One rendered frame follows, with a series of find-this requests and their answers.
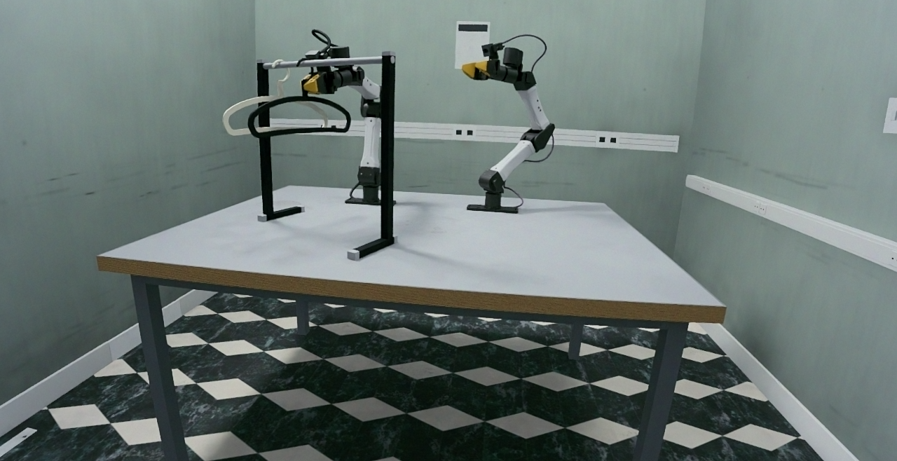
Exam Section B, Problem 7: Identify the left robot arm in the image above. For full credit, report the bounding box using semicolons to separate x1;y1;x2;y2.
467;43;555;214

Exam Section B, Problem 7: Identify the white clothes hanger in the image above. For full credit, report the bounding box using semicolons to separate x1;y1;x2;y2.
222;60;328;136

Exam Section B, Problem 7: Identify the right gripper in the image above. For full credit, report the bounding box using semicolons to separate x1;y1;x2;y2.
303;71;341;95

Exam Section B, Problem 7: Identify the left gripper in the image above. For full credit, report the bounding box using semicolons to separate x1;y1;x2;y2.
462;59;506;81

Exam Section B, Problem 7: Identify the black freestanding clothes rack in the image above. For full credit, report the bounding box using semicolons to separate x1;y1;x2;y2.
256;51;397;261

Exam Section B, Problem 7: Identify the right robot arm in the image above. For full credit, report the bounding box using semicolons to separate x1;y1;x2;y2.
305;46;381;205

